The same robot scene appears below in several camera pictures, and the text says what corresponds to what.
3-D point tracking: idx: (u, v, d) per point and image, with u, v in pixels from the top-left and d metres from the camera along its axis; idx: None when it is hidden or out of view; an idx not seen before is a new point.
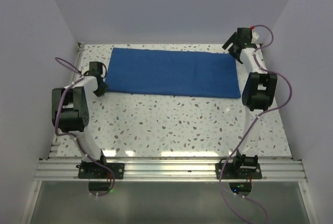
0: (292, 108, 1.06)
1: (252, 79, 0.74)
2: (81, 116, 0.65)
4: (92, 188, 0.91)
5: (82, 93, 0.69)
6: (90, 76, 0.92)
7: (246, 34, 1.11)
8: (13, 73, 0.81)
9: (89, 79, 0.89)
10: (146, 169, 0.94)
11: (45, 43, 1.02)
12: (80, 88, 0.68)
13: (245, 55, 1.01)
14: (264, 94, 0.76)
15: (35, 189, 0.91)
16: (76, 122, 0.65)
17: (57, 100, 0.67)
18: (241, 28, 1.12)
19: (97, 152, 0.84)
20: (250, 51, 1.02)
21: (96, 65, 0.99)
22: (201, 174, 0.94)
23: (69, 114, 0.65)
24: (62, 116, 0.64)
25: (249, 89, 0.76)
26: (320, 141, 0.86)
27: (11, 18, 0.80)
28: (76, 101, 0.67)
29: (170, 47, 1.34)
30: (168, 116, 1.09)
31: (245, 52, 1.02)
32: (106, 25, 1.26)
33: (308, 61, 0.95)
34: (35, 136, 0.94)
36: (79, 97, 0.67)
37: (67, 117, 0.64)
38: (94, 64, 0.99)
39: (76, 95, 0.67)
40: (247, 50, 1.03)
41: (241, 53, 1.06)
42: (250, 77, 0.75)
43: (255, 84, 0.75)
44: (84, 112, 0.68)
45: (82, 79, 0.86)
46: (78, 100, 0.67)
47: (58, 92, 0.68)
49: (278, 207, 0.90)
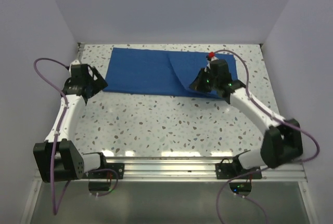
0: (293, 108, 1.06)
1: (272, 136, 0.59)
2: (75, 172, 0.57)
4: (93, 188, 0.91)
5: (72, 146, 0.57)
6: (73, 97, 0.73)
7: (225, 69, 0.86)
8: (13, 72, 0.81)
9: (74, 108, 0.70)
10: (146, 169, 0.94)
11: (45, 43, 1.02)
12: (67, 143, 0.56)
13: (240, 102, 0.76)
14: (288, 147, 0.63)
15: (35, 189, 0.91)
16: (71, 178, 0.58)
17: (44, 160, 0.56)
18: (218, 62, 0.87)
19: (97, 159, 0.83)
20: (243, 97, 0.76)
21: (80, 72, 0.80)
22: (200, 174, 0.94)
23: (62, 173, 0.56)
24: (56, 178, 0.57)
25: (271, 147, 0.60)
26: (321, 142, 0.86)
27: (11, 18, 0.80)
28: (66, 159, 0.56)
29: (170, 47, 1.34)
30: (168, 116, 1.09)
31: (239, 99, 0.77)
32: (106, 25, 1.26)
33: (309, 61, 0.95)
34: (35, 136, 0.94)
36: (68, 157, 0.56)
37: (62, 178, 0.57)
38: (78, 68, 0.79)
39: (63, 154, 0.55)
40: (240, 94, 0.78)
41: (234, 100, 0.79)
42: (269, 137, 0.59)
43: (279, 139, 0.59)
44: (77, 163, 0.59)
45: (67, 114, 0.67)
46: (69, 159, 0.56)
47: (40, 151, 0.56)
49: (278, 207, 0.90)
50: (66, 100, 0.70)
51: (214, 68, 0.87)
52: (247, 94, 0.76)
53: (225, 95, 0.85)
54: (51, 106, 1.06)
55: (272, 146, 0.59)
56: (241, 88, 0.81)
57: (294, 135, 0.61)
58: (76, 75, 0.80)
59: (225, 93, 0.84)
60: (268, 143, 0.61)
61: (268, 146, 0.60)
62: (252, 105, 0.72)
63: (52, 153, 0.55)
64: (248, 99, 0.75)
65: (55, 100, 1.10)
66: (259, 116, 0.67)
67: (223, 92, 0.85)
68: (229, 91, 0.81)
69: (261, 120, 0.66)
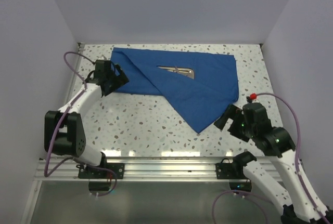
0: (293, 108, 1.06)
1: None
2: (75, 145, 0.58)
4: (92, 188, 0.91)
5: (79, 121, 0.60)
6: (93, 86, 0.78)
7: (265, 115, 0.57)
8: (13, 72, 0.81)
9: (92, 91, 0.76)
10: (146, 169, 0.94)
11: (45, 42, 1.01)
12: (76, 115, 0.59)
13: (281, 170, 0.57)
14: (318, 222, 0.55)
15: (35, 189, 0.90)
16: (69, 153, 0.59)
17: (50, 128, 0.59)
18: (258, 108, 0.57)
19: (97, 157, 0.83)
20: (289, 166, 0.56)
21: (103, 66, 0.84)
22: (200, 174, 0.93)
23: (63, 144, 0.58)
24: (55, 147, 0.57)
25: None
26: (322, 142, 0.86)
27: (10, 17, 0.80)
28: (71, 131, 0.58)
29: (170, 47, 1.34)
30: (168, 116, 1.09)
31: (283, 167, 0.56)
32: (107, 25, 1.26)
33: (310, 61, 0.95)
34: (35, 135, 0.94)
36: (74, 127, 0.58)
37: (61, 149, 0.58)
38: (101, 64, 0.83)
39: (70, 124, 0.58)
40: (285, 160, 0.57)
41: (276, 163, 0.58)
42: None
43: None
44: (79, 140, 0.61)
45: (84, 93, 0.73)
46: (73, 129, 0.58)
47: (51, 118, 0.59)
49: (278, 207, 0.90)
50: (85, 85, 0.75)
51: (246, 113, 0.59)
52: (296, 164, 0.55)
53: (266, 148, 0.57)
54: (50, 106, 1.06)
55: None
56: (289, 151, 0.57)
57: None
58: (99, 68, 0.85)
59: (268, 145, 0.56)
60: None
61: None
62: (297, 182, 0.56)
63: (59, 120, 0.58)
64: (295, 172, 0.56)
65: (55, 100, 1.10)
66: (303, 200, 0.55)
67: (266, 144, 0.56)
68: (274, 152, 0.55)
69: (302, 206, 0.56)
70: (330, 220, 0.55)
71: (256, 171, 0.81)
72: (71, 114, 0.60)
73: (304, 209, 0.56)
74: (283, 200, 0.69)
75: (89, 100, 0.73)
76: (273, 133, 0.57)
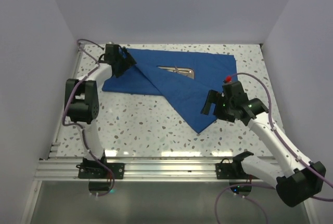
0: (293, 108, 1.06)
1: (297, 184, 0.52)
2: (91, 108, 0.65)
4: (92, 188, 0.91)
5: (94, 88, 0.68)
6: (104, 65, 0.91)
7: (240, 89, 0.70)
8: (13, 72, 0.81)
9: (104, 68, 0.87)
10: (146, 169, 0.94)
11: (45, 42, 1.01)
12: (92, 82, 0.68)
13: (259, 131, 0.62)
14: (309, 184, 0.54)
15: (35, 189, 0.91)
16: (85, 115, 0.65)
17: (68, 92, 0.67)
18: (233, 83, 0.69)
19: (99, 150, 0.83)
20: (264, 124, 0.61)
21: (112, 49, 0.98)
22: (200, 174, 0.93)
23: (79, 105, 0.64)
24: (72, 107, 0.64)
25: (293, 189, 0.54)
26: (321, 142, 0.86)
27: (11, 18, 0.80)
28: (87, 95, 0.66)
29: (170, 47, 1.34)
30: (168, 116, 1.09)
31: (260, 127, 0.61)
32: (107, 25, 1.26)
33: (310, 61, 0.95)
34: (35, 135, 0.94)
36: (90, 91, 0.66)
37: (77, 110, 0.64)
38: (111, 47, 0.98)
39: (87, 89, 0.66)
40: (260, 120, 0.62)
41: (254, 128, 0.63)
42: (292, 181, 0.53)
43: (303, 187, 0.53)
44: (94, 105, 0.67)
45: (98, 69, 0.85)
46: (90, 93, 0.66)
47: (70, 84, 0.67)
49: (278, 207, 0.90)
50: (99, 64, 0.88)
51: (226, 90, 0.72)
52: (270, 122, 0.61)
53: (242, 117, 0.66)
54: (51, 106, 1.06)
55: (294, 190, 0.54)
56: (263, 113, 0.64)
57: (318, 186, 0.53)
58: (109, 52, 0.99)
59: (244, 113, 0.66)
60: (288, 185, 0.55)
61: (290, 188, 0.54)
62: (275, 137, 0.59)
63: (77, 82, 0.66)
64: (271, 129, 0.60)
65: (55, 100, 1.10)
66: (283, 153, 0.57)
67: (242, 112, 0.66)
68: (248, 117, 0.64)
69: (284, 159, 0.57)
70: (317, 170, 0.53)
71: (253, 161, 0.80)
72: (88, 81, 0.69)
73: (286, 162, 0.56)
74: (276, 174, 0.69)
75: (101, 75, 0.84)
76: (248, 103, 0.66)
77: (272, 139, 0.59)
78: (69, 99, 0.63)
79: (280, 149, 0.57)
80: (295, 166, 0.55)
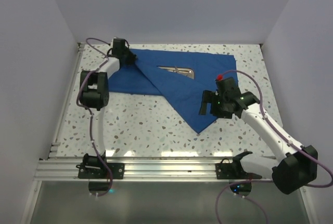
0: (293, 109, 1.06)
1: (289, 168, 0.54)
2: (103, 96, 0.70)
4: (92, 188, 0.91)
5: (106, 79, 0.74)
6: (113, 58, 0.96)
7: (233, 83, 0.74)
8: (13, 72, 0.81)
9: (113, 61, 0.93)
10: (146, 169, 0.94)
11: (44, 42, 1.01)
12: (104, 74, 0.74)
13: (252, 120, 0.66)
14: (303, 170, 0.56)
15: (35, 189, 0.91)
16: (97, 103, 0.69)
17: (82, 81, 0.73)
18: (226, 79, 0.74)
19: (102, 147, 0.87)
20: (256, 114, 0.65)
21: (119, 43, 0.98)
22: (200, 174, 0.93)
23: (92, 93, 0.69)
24: (85, 95, 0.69)
25: (286, 174, 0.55)
26: (321, 142, 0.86)
27: (11, 18, 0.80)
28: (99, 84, 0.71)
29: (170, 47, 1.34)
30: (168, 116, 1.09)
31: (252, 116, 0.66)
32: (107, 25, 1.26)
33: (310, 61, 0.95)
34: (36, 135, 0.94)
36: (103, 81, 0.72)
37: (89, 97, 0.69)
38: (117, 42, 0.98)
39: (99, 79, 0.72)
40: (253, 111, 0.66)
41: (247, 118, 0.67)
42: (284, 165, 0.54)
43: (296, 172, 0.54)
44: (106, 95, 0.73)
45: (106, 62, 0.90)
46: (102, 82, 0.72)
47: (84, 75, 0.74)
49: (278, 207, 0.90)
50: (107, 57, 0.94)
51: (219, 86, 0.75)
52: (261, 112, 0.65)
53: (235, 109, 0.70)
54: (50, 106, 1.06)
55: (288, 176, 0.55)
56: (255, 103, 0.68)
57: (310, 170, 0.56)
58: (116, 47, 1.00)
59: (237, 106, 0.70)
60: (283, 171, 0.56)
61: (284, 174, 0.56)
62: (267, 125, 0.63)
63: (90, 72, 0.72)
64: (262, 118, 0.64)
65: (55, 100, 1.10)
66: (275, 140, 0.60)
67: (235, 105, 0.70)
68: (241, 108, 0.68)
69: (277, 145, 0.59)
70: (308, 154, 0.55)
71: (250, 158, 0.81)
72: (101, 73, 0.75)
73: (279, 148, 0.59)
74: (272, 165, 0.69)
75: (110, 67, 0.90)
76: (241, 95, 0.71)
77: (264, 126, 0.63)
78: (82, 87, 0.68)
79: (272, 135, 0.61)
80: (288, 150, 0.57)
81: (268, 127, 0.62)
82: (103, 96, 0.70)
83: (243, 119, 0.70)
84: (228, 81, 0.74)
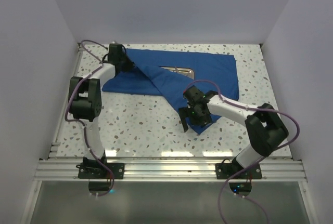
0: (293, 108, 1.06)
1: (253, 127, 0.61)
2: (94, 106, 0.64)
4: (92, 188, 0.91)
5: (99, 86, 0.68)
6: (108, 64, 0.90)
7: (195, 90, 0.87)
8: (13, 72, 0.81)
9: (108, 68, 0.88)
10: (146, 169, 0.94)
11: (45, 43, 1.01)
12: (97, 81, 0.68)
13: (216, 108, 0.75)
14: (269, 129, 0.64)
15: (35, 189, 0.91)
16: (87, 112, 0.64)
17: (72, 90, 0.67)
18: (190, 88, 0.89)
19: (100, 149, 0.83)
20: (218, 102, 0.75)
21: (116, 49, 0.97)
22: (200, 174, 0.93)
23: (82, 102, 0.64)
24: (74, 104, 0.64)
25: (255, 134, 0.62)
26: (321, 142, 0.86)
27: (11, 18, 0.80)
28: (90, 92, 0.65)
29: (170, 47, 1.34)
30: (168, 116, 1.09)
31: (215, 104, 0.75)
32: (107, 25, 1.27)
33: (310, 61, 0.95)
34: (36, 135, 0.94)
36: (94, 89, 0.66)
37: (79, 107, 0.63)
38: (114, 47, 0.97)
39: (90, 87, 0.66)
40: (216, 102, 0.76)
41: (214, 109, 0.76)
42: (248, 125, 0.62)
43: (262, 130, 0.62)
44: (98, 103, 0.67)
45: (101, 68, 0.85)
46: (93, 91, 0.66)
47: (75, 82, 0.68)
49: (278, 207, 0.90)
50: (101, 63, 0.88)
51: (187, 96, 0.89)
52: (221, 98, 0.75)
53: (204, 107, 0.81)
54: (50, 106, 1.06)
55: (258, 136, 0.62)
56: (215, 95, 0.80)
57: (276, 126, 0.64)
58: (112, 52, 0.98)
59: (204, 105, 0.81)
60: (254, 135, 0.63)
61: (255, 136, 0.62)
62: (227, 105, 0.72)
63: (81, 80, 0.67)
64: (222, 101, 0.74)
65: (55, 100, 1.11)
66: (235, 110, 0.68)
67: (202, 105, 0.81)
68: (205, 102, 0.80)
69: (238, 114, 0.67)
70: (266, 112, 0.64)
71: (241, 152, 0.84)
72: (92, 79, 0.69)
73: (241, 116, 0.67)
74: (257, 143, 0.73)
75: (104, 74, 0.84)
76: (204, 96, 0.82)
77: (225, 107, 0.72)
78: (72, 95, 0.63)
79: (232, 108, 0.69)
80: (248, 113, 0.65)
81: (228, 106, 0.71)
82: (94, 106, 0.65)
83: (213, 112, 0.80)
84: (191, 90, 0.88)
